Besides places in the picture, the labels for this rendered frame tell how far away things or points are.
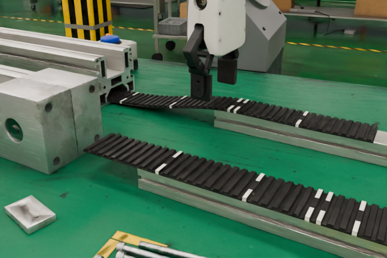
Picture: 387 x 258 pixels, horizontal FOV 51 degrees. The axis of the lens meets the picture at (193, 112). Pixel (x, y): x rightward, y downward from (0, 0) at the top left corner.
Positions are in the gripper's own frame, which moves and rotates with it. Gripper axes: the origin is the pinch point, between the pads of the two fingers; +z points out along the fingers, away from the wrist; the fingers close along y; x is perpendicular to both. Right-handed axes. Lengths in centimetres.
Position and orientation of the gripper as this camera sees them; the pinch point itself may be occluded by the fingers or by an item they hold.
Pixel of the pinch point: (214, 83)
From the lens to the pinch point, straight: 61.6
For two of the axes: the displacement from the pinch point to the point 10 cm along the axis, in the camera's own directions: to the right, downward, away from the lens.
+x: -8.7, -1.9, 4.5
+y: 4.9, -3.4, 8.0
